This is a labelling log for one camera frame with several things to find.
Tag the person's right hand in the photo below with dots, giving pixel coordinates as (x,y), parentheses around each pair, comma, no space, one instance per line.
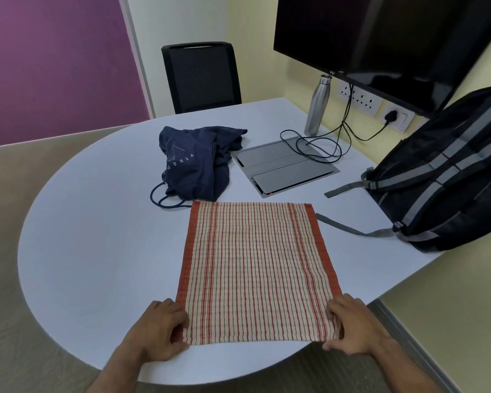
(354,323)

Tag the person's left hand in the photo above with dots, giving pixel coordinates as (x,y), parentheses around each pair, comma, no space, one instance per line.
(155,331)

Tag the red striped cloth clothes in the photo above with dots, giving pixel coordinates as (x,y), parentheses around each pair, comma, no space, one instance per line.
(257,274)

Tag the navy blue hoodie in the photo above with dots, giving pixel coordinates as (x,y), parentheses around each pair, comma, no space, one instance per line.
(196,167)

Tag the black grey backpack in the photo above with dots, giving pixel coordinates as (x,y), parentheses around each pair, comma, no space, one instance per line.
(446,171)

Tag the steel water bottle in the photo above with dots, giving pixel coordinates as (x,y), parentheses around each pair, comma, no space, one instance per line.
(317,106)

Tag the black mesh back chair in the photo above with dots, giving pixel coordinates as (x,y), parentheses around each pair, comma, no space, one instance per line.
(200,77)

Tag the black television screen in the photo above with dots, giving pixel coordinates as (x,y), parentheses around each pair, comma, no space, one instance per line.
(372,32)

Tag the white wall switch plate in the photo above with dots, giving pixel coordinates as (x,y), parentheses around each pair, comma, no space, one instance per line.
(406,121)

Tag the white wall socket strip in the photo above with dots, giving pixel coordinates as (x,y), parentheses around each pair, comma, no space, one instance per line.
(362,100)

